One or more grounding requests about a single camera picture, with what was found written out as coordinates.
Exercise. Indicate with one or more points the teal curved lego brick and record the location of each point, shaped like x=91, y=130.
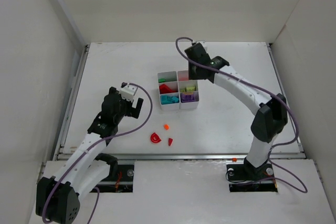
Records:
x=166, y=99

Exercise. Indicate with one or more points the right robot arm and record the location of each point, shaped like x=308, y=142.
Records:
x=270, y=116

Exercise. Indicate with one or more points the clear divided container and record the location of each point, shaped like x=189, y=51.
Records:
x=182, y=85
x=170, y=80

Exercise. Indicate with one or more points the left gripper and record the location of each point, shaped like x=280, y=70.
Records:
x=125, y=106

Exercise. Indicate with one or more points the purple lego brick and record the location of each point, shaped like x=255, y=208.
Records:
x=187, y=97

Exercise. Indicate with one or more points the red arch duplo brick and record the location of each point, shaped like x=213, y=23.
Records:
x=165, y=89

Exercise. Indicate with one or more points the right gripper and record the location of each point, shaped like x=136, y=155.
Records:
x=194, y=69

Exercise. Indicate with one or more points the red horseshoe lego piece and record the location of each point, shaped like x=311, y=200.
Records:
x=155, y=139

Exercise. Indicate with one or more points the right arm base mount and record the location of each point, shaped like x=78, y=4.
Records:
x=244, y=178

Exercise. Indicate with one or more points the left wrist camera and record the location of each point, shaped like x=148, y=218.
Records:
x=128, y=91

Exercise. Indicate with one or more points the left clear divided container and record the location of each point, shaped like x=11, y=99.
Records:
x=170, y=80

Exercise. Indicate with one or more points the right clear divided container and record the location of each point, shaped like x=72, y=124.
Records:
x=182, y=85

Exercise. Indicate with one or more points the teal square lego brick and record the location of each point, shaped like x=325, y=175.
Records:
x=175, y=99

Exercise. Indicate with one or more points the orange round lego piece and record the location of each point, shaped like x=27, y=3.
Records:
x=183, y=78

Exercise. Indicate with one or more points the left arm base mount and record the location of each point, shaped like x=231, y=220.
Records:
x=120, y=177

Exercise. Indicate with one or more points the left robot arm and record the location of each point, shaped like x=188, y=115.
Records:
x=59, y=196

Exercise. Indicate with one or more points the metal table rail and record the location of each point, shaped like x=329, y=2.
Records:
x=149, y=157

